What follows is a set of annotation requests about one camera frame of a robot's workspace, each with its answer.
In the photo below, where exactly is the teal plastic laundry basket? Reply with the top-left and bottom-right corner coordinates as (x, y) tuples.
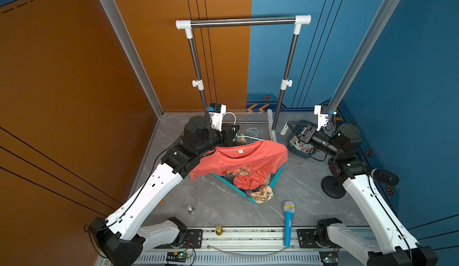
(214, 164), (284, 205)

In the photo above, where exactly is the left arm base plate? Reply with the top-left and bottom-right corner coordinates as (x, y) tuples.
(155, 229), (203, 249)

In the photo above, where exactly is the right green circuit board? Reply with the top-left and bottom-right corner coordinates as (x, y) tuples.
(319, 252), (339, 266)

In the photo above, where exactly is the beige patterned cloth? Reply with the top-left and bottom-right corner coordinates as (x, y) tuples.
(246, 185), (274, 204)

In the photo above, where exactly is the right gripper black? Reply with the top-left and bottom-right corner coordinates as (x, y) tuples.
(288, 123), (343, 160)

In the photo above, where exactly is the metal clothes drying rack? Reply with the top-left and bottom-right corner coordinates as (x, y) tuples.
(175, 14), (312, 148)

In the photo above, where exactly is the left green circuit board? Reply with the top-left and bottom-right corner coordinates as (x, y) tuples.
(165, 252), (194, 265)

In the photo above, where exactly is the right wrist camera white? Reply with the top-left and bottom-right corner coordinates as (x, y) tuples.
(314, 105), (337, 131)

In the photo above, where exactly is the red t-shirt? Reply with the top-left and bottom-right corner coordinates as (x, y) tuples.
(190, 140), (288, 191)

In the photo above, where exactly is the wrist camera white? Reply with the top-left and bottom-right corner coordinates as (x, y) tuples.
(314, 105), (337, 131)
(208, 103), (227, 131)

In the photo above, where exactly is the blue toy microphone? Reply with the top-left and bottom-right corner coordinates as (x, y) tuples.
(283, 200), (295, 248)

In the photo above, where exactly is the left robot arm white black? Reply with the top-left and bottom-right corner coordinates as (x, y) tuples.
(86, 115), (240, 266)

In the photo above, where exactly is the light green wire hanger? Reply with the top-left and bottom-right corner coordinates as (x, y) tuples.
(223, 112), (264, 147)

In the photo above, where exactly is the dark teal clothespin bin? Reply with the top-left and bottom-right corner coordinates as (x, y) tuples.
(287, 120), (317, 159)

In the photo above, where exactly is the small brass weight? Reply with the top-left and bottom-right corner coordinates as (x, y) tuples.
(215, 225), (224, 236)

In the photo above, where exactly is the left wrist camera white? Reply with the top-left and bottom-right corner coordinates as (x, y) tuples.
(208, 103), (227, 131)

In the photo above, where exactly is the aluminium front rail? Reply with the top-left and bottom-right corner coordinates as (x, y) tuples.
(136, 225), (323, 252)

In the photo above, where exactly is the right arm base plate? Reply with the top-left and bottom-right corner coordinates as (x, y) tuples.
(296, 228), (341, 249)

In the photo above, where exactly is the green circuit board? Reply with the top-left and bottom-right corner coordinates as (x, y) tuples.
(319, 252), (339, 266)
(165, 252), (194, 265)

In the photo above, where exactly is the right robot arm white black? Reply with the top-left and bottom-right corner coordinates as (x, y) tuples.
(284, 121), (438, 266)

